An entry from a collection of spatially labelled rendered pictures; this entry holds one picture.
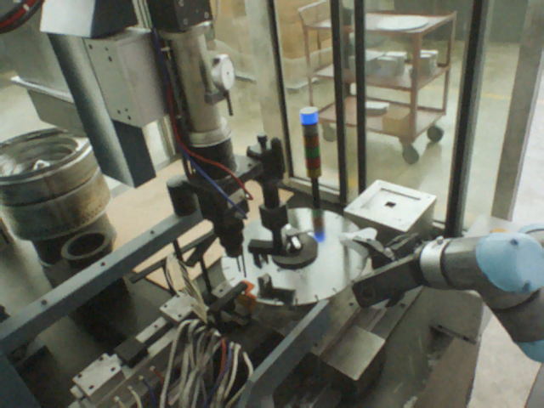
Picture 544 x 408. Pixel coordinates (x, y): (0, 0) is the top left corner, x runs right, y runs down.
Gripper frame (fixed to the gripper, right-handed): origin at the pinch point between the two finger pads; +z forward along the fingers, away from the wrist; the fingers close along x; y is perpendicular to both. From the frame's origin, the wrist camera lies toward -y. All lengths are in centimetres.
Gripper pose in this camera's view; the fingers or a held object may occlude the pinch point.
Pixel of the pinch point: (351, 272)
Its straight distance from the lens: 87.7
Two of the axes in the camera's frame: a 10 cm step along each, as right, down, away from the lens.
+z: -4.4, 1.5, 8.8
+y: 7.8, -4.1, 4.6
